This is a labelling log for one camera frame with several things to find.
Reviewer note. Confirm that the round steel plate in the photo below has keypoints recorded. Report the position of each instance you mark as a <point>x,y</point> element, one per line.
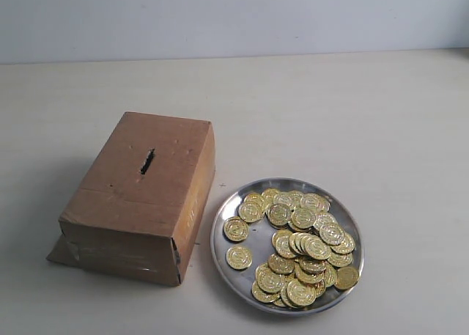
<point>259,242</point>

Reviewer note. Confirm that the cardboard box with slot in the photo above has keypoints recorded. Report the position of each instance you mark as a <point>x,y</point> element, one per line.
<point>137,211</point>

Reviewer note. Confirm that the gold coin far left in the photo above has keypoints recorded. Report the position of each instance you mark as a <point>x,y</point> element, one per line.
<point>250,212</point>

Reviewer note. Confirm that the gold coin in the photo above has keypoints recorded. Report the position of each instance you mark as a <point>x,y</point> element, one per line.
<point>235,229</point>
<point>250,212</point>
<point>239,257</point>

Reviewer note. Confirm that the gold coin left middle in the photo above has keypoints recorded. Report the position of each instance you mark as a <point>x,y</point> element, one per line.
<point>235,229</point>

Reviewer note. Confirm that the gold coin lower left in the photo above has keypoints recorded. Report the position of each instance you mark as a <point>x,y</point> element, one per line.
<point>239,257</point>

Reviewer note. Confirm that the dull gold coin plate edge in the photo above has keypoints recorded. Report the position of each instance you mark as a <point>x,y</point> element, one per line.
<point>346,278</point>

